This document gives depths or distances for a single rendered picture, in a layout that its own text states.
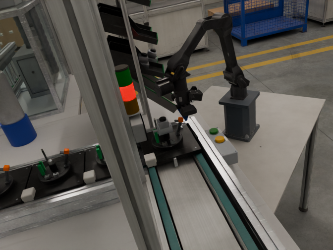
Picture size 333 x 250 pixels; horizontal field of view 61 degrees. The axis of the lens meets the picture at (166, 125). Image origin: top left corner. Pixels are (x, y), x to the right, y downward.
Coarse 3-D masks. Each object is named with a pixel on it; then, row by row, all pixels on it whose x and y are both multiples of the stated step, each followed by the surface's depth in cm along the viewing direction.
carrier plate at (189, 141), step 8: (176, 128) 134; (184, 128) 133; (152, 136) 132; (184, 136) 127; (192, 136) 126; (144, 144) 127; (184, 144) 122; (192, 144) 121; (144, 152) 122; (152, 152) 121; (160, 152) 120; (168, 152) 119; (176, 152) 118; (184, 152) 117; (192, 152) 117; (200, 152) 118; (160, 160) 116; (168, 160) 116
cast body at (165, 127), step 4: (156, 120) 121; (160, 120) 119; (164, 120) 119; (160, 124) 118; (164, 124) 119; (168, 124) 119; (160, 128) 119; (164, 128) 120; (168, 128) 120; (172, 128) 121; (160, 132) 120; (164, 132) 121; (168, 132) 121
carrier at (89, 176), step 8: (136, 144) 128; (88, 152) 130; (96, 152) 129; (88, 160) 124; (96, 160) 120; (104, 160) 116; (88, 168) 120; (96, 168) 119; (104, 168) 118; (88, 176) 112; (96, 176) 114; (104, 176) 113
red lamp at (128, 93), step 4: (132, 84) 88; (120, 88) 87; (124, 88) 87; (128, 88) 87; (132, 88) 88; (124, 92) 87; (128, 92) 88; (132, 92) 88; (124, 96) 88; (128, 96) 88; (132, 96) 89; (124, 100) 89; (128, 100) 89
